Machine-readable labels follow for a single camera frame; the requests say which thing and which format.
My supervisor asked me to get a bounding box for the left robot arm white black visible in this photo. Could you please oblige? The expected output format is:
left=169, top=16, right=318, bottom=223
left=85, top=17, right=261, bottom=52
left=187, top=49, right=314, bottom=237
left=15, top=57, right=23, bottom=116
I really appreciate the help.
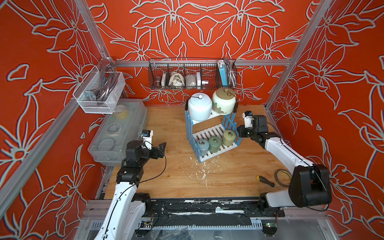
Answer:
left=95, top=141, right=167, bottom=240

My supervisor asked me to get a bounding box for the small green tea canister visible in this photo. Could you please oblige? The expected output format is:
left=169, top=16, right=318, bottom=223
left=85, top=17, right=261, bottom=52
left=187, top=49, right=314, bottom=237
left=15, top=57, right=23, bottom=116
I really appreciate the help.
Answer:
left=209, top=136, right=222, bottom=154

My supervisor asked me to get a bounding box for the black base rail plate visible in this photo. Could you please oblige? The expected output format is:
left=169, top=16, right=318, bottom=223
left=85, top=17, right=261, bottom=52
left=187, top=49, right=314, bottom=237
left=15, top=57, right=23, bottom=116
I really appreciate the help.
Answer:
left=141, top=197, right=285, bottom=230

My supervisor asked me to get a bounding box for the small blue tea canister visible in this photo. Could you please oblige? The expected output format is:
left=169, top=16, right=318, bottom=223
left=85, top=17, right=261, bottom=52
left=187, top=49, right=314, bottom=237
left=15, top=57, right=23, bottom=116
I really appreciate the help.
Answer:
left=197, top=139, right=210, bottom=157

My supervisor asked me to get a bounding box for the blue white slatted shelf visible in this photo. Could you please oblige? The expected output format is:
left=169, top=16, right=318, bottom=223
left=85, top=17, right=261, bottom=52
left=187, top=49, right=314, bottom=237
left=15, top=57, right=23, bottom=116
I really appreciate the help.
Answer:
left=185, top=107, right=242, bottom=163

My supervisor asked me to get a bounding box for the clear mesh wall basket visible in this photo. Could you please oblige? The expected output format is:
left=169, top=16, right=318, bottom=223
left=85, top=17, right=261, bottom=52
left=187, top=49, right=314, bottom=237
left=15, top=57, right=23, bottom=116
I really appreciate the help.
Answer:
left=73, top=67, right=125, bottom=114

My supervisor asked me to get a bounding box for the black wire wall basket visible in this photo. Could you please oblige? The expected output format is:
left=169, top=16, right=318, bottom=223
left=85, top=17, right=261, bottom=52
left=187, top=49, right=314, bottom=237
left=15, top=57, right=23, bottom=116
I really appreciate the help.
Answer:
left=148, top=58, right=238, bottom=90

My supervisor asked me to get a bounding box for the small yellow-green tea canister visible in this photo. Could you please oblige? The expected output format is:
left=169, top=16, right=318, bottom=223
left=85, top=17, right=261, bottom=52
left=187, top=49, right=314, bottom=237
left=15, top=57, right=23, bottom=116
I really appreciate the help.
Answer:
left=222, top=130, right=236, bottom=147

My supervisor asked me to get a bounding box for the beige cloth in basket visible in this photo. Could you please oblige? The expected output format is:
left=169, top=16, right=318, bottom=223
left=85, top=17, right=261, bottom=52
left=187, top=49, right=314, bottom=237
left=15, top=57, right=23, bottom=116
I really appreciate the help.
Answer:
left=168, top=72, right=185, bottom=88

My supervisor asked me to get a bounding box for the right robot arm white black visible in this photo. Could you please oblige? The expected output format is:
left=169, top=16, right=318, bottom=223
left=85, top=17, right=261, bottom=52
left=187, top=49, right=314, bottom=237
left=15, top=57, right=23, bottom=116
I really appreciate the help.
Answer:
left=237, top=111, right=332, bottom=210

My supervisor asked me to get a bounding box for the tape roll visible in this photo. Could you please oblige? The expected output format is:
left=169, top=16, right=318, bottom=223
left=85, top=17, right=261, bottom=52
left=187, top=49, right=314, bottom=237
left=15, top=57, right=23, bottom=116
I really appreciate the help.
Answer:
left=274, top=169, right=292, bottom=188

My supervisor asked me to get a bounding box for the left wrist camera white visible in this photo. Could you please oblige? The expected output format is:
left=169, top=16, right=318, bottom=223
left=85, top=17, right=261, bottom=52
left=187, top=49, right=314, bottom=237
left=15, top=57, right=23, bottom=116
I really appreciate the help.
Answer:
left=142, top=130, right=154, bottom=145

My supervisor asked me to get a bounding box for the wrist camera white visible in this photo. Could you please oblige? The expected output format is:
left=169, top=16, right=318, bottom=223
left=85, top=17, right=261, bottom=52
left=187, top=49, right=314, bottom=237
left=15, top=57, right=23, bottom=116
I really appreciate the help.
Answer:
left=142, top=130, right=154, bottom=145
left=242, top=111, right=253, bottom=128

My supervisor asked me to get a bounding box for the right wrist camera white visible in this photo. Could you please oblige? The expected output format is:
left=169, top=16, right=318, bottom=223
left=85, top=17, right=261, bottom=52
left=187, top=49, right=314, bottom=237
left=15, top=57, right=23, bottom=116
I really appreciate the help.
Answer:
left=242, top=111, right=253, bottom=128

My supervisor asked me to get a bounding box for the yellow black screwdriver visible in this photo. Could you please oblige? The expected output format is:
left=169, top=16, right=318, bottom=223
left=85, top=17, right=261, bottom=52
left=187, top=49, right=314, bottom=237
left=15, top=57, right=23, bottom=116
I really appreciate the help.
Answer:
left=257, top=175, right=282, bottom=190

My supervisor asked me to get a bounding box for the clear plastic storage box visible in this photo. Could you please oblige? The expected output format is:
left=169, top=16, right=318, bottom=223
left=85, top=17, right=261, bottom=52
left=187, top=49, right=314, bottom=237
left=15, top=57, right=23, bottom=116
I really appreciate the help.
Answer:
left=88, top=99, right=148, bottom=166

